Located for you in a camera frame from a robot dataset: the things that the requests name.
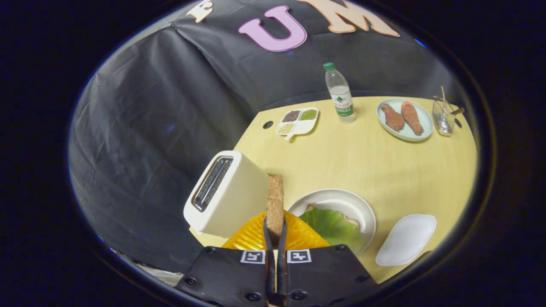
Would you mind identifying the white divided bean dish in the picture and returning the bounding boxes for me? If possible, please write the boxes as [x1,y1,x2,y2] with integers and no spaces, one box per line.
[276,107,319,141]

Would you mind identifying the green lettuce leaf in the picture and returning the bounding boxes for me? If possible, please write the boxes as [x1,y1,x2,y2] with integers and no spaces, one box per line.
[299,207,363,252]

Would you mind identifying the black backdrop cloth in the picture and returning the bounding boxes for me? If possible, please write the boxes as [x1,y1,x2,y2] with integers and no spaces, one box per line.
[68,0,470,273]

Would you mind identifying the white squarish plate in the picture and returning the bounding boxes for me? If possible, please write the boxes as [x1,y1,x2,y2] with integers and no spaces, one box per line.
[375,214,437,267]

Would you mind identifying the toasted bread slice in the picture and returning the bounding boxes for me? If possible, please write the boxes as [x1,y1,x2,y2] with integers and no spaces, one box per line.
[265,174,285,246]

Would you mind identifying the reddish brown meat piece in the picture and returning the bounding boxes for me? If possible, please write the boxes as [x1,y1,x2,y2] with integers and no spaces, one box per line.
[401,101,424,136]

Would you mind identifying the round beige plate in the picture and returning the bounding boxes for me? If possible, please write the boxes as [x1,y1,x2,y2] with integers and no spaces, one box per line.
[287,188,377,256]

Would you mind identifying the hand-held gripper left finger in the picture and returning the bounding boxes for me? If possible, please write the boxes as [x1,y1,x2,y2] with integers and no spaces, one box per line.
[177,210,278,307]

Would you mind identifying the green-capped water bottle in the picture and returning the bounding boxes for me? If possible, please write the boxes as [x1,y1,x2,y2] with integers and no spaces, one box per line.
[323,62,357,123]

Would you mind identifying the pale blue oval plate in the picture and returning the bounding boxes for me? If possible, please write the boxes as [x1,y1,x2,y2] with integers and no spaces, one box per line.
[376,98,434,142]

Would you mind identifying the bread slice with ham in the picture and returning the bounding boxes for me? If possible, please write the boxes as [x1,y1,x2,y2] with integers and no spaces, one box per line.
[304,205,360,229]

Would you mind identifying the dark brown meat piece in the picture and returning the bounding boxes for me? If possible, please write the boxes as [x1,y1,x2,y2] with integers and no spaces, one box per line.
[380,104,405,132]

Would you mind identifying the cream white toaster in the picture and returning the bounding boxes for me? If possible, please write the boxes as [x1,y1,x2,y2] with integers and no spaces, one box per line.
[183,150,270,238]

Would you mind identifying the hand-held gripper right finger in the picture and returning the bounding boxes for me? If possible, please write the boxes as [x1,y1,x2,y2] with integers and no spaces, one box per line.
[277,210,378,307]

